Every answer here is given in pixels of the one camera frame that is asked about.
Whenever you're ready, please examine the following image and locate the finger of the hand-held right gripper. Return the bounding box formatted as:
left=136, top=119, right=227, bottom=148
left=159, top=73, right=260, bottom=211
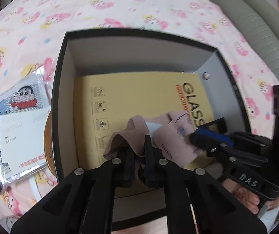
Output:
left=195, top=128, right=274, bottom=152
left=190, top=133, right=270, bottom=176

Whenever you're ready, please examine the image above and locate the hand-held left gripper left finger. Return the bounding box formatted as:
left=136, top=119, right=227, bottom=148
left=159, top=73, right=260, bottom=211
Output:
left=11, top=147, right=136, bottom=234

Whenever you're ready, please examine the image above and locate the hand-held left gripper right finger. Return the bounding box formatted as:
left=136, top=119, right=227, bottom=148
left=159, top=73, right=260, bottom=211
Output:
left=143, top=135, right=268, bottom=234

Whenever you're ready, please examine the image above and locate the small black frame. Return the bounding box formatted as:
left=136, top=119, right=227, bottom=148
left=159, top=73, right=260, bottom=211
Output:
left=204, top=117, right=228, bottom=134

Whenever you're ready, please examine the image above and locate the pink sock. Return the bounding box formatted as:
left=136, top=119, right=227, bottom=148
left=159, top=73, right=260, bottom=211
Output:
left=102, top=112, right=204, bottom=176

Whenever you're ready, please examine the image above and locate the black cardboard box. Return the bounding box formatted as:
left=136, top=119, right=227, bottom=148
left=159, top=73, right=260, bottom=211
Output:
left=50, top=28, right=252, bottom=225

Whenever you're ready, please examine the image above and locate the white card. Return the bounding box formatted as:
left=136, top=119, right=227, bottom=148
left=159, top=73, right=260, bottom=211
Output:
left=0, top=111, right=47, bottom=170

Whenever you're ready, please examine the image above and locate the cartoon print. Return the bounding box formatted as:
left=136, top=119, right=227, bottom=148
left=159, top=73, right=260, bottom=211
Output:
left=0, top=74, right=51, bottom=182

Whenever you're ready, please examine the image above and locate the person's right hand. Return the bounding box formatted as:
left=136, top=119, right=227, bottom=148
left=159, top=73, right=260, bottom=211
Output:
left=232, top=183, right=261, bottom=215

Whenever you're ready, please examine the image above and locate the yellow flat packet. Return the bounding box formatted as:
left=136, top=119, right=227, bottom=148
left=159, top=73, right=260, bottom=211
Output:
left=74, top=71, right=215, bottom=173

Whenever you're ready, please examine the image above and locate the orange round disc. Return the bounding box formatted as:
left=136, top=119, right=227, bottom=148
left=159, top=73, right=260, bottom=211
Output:
left=43, top=113, right=57, bottom=176

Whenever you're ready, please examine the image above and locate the white plastic strip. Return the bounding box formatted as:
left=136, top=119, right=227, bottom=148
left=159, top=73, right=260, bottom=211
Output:
left=29, top=175, right=42, bottom=200

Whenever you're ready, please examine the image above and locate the grey-green padded headboard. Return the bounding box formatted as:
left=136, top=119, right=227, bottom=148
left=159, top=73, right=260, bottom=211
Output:
left=204, top=0, right=279, bottom=93

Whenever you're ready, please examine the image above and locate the pink printed bedsheet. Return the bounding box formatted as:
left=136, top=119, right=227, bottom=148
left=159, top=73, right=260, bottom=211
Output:
left=0, top=0, right=279, bottom=234

